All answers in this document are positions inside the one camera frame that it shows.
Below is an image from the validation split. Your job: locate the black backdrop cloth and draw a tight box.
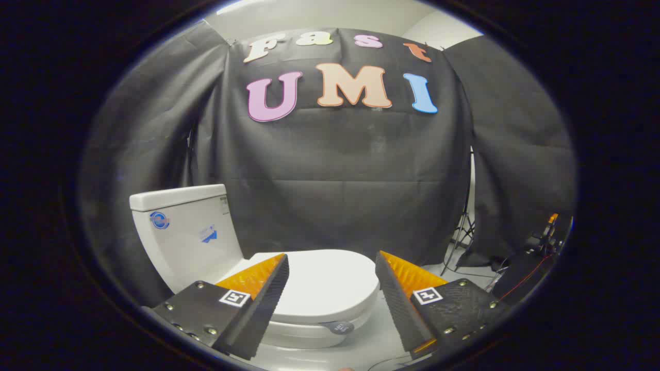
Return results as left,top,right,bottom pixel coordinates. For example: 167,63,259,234
81,21,576,310

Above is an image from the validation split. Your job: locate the white toilet lid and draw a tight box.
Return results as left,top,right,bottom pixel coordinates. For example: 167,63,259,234
247,249,380,335

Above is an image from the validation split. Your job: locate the thin red cable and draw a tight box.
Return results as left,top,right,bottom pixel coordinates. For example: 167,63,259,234
498,255,553,302

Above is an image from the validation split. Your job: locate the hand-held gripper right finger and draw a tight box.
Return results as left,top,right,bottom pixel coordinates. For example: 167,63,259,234
375,250,512,360

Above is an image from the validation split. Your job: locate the black tripod stand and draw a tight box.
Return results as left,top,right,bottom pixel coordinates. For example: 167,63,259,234
441,148,478,276

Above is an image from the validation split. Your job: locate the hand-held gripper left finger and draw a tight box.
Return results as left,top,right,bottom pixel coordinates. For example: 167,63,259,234
150,252,290,361

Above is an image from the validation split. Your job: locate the white ceramic toilet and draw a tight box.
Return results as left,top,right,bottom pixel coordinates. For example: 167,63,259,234
129,184,380,351

